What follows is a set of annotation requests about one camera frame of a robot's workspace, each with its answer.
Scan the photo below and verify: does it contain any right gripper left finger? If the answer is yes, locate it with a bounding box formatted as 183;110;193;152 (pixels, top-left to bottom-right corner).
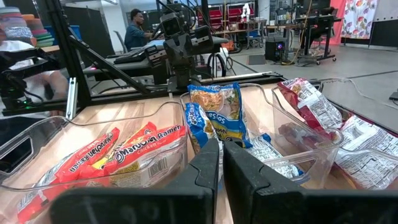
49;139;220;224

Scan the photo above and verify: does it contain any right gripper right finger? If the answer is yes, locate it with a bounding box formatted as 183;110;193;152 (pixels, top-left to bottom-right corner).
223;141;398;224

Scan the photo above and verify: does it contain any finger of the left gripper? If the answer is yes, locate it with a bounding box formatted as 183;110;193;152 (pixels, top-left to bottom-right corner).
182;62;200;91
169;63;183;91

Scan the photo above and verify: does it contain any orange ramen noodle packet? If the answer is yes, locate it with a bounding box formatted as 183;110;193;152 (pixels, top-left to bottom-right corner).
77;124;187;188
124;121;158;144
17;126;121;223

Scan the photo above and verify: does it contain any red ramen noodle packet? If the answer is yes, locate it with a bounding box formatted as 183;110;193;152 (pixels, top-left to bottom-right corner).
277;77;343;141
335;116;398;191

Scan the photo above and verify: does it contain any person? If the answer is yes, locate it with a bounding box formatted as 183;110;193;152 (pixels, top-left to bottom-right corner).
124;8;154;52

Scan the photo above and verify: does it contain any rack of red bins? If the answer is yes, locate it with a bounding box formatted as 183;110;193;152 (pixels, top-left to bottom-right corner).
208;2;259;32

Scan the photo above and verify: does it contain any grey floor mat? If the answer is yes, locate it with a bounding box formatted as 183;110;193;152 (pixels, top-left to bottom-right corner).
247;54;267;66

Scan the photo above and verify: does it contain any white figure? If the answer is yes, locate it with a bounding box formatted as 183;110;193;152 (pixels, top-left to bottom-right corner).
241;2;251;20

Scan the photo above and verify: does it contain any clear plastic bin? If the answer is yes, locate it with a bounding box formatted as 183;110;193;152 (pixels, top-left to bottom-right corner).
0;99;190;224
180;82;345;190
272;77;398;191

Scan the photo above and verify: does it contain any black computer tower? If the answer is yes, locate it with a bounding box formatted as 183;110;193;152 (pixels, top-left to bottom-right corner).
264;36;289;62

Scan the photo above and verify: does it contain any black rolling desk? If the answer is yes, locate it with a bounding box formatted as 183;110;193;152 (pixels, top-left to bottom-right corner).
294;14;345;66

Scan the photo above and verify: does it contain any colourful stacked items pile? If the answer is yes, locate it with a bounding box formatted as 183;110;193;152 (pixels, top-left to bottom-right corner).
0;6;35;47
21;14;56;48

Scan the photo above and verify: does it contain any red curtain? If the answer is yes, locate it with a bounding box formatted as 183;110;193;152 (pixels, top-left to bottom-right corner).
328;0;346;46

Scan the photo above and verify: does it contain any black device with green light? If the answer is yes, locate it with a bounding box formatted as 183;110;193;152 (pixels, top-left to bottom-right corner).
0;48;63;110

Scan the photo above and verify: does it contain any floral patterned curtain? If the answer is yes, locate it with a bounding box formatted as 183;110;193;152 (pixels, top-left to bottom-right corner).
340;0;379;40

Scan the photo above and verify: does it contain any black partition panel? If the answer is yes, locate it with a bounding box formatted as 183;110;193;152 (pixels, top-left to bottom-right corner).
369;18;398;48

